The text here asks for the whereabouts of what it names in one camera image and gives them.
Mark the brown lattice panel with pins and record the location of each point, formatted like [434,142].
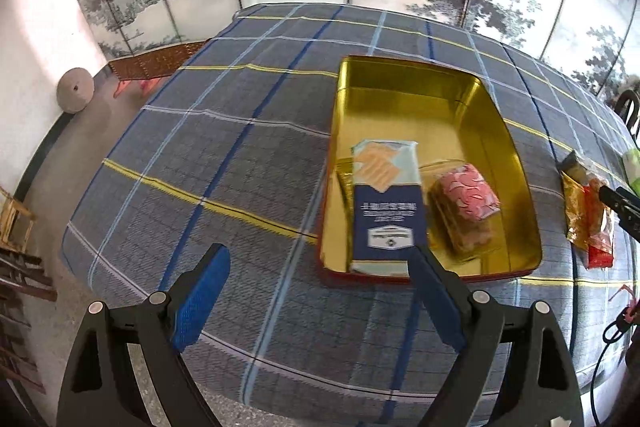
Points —
[155,62]

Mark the clear bag of orange snacks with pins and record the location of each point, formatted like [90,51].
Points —
[575,164]

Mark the blue plaid tablecloth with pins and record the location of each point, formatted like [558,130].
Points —
[225,187]

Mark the red tin box gold inside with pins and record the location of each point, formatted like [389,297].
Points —
[415,107]

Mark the red plastic stool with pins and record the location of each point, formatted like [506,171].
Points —
[132,87]

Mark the green tissue pack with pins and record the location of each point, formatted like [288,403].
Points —
[634,167]

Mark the small yellow snack packet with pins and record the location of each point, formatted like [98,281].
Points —
[575,212]

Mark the blue cracker packet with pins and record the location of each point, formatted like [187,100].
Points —
[387,217]

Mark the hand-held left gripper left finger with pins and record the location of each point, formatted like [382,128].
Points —
[200,302]

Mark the grey round disc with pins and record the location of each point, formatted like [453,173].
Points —
[75,89]

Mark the dark wooden chair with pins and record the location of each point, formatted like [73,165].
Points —
[630,107]

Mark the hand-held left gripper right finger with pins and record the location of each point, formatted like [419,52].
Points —
[435,297]

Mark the red snack packet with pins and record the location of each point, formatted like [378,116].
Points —
[600,242]

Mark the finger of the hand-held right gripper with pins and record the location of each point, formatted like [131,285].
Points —
[622,202]
[632,227]

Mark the light wooden chair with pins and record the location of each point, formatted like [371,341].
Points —
[15,217]

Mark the pink patterned snack packet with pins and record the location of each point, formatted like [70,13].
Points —
[465,192]

